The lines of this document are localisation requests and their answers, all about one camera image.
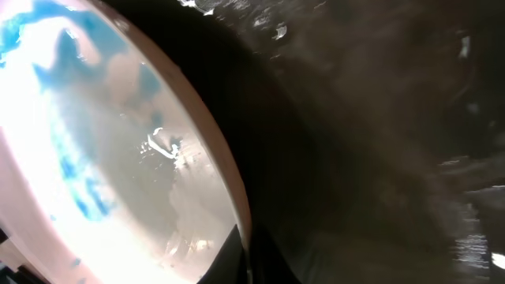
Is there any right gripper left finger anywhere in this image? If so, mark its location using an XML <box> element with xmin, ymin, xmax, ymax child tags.
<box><xmin>197</xmin><ymin>226</ymin><xmax>248</xmax><ymax>284</ymax></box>

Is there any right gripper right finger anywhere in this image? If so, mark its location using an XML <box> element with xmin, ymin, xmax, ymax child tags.
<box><xmin>249</xmin><ymin>227</ymin><xmax>301</xmax><ymax>284</ymax></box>

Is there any white plate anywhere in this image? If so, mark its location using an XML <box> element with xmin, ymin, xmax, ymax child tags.
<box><xmin>1</xmin><ymin>1</ymin><xmax>251</xmax><ymax>283</ymax></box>

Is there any dark grey serving tray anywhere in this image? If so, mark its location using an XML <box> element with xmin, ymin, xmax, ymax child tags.
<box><xmin>112</xmin><ymin>0</ymin><xmax>504</xmax><ymax>283</ymax></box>

